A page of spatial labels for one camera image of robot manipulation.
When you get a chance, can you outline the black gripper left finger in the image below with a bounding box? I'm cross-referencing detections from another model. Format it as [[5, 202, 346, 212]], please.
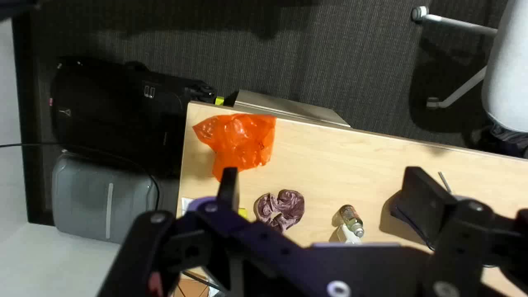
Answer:
[[216, 167, 239, 205]]

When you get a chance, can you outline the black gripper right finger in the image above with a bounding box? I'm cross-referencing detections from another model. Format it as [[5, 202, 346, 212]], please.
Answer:
[[389, 167, 457, 248]]

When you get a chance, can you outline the orange plastic bag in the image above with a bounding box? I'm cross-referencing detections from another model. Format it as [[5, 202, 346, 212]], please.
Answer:
[[193, 115, 275, 181]]

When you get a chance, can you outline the purple round pouch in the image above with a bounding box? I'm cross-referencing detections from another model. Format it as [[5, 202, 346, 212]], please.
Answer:
[[254, 190, 305, 233]]

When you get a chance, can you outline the clear salt shaker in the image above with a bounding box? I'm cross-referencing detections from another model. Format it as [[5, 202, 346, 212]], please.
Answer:
[[331, 205, 364, 245]]

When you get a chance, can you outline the yellow green marker pen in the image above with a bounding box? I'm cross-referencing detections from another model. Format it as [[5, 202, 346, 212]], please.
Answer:
[[214, 96, 226, 106]]

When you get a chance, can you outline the office chair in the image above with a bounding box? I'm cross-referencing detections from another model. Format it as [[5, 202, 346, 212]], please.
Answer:
[[411, 0, 528, 159]]

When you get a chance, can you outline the grey plastic container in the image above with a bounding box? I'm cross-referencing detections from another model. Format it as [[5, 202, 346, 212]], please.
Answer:
[[51, 154, 160, 243]]

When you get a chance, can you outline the black backpack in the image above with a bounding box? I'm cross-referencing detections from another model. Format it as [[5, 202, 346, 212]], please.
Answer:
[[48, 57, 216, 177]]

